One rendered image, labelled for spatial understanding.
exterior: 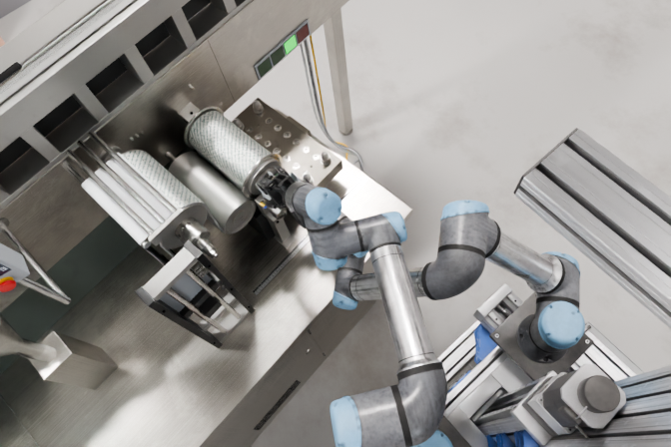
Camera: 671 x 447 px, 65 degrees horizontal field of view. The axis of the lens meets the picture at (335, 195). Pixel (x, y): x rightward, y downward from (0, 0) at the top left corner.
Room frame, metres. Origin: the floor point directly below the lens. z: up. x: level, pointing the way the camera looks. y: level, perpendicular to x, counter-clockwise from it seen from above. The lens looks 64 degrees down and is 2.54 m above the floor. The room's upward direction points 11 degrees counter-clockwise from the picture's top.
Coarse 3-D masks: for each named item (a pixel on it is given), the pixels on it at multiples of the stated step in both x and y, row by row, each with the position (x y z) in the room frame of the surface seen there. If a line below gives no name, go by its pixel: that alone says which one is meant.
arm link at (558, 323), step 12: (540, 300) 0.30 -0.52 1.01; (552, 300) 0.28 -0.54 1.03; (564, 300) 0.28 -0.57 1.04; (540, 312) 0.26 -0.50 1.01; (552, 312) 0.25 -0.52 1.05; (564, 312) 0.24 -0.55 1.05; (576, 312) 0.24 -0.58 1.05; (540, 324) 0.23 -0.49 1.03; (552, 324) 0.22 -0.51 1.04; (564, 324) 0.21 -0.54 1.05; (576, 324) 0.21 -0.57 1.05; (540, 336) 0.20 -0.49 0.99; (552, 336) 0.19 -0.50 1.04; (564, 336) 0.18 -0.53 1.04; (576, 336) 0.18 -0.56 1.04; (552, 348) 0.17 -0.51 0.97; (564, 348) 0.16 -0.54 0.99
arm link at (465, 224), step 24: (456, 216) 0.47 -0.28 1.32; (480, 216) 0.46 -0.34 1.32; (456, 240) 0.41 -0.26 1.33; (480, 240) 0.40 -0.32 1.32; (504, 240) 0.42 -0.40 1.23; (504, 264) 0.37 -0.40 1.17; (528, 264) 0.37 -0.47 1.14; (552, 264) 0.37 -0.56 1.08; (576, 264) 0.37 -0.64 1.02; (552, 288) 0.31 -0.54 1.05; (576, 288) 0.31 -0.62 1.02
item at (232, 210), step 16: (176, 160) 0.85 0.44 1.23; (192, 160) 0.84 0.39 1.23; (176, 176) 0.80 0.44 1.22; (192, 176) 0.78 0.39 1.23; (208, 176) 0.78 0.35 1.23; (224, 176) 0.79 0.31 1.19; (192, 192) 0.74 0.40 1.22; (208, 192) 0.72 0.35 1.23; (224, 192) 0.71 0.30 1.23; (240, 192) 0.72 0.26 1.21; (208, 208) 0.68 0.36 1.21; (224, 208) 0.66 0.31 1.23; (240, 208) 0.67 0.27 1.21; (224, 224) 0.62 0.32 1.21; (240, 224) 0.65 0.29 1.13
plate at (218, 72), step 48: (288, 0) 1.26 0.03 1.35; (336, 0) 1.39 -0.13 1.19; (240, 48) 1.13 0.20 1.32; (144, 96) 0.94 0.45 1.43; (192, 96) 1.01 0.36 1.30; (240, 96) 1.10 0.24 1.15; (96, 144) 0.83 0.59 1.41; (144, 144) 0.89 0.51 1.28; (48, 192) 0.73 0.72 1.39; (0, 240) 0.63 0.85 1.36; (48, 240) 0.66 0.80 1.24
